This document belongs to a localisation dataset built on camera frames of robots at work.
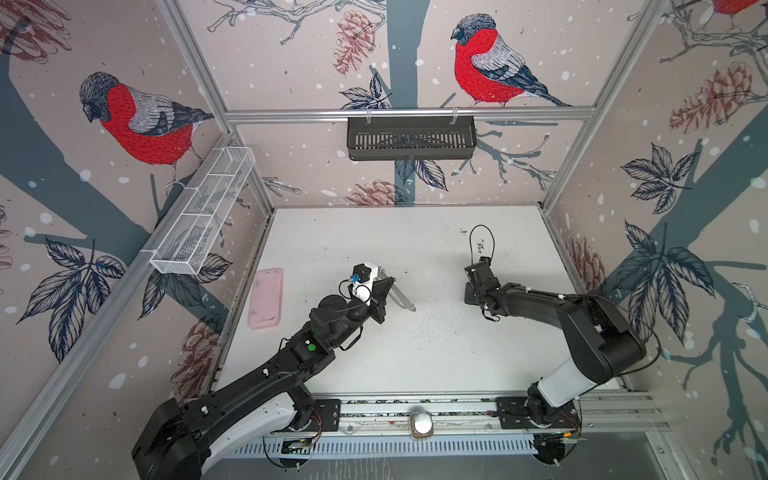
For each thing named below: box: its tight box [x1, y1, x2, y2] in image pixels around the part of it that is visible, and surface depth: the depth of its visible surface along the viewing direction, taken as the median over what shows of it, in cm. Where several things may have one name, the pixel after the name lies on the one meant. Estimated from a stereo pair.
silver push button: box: [410, 411, 434, 439], surface depth 65 cm
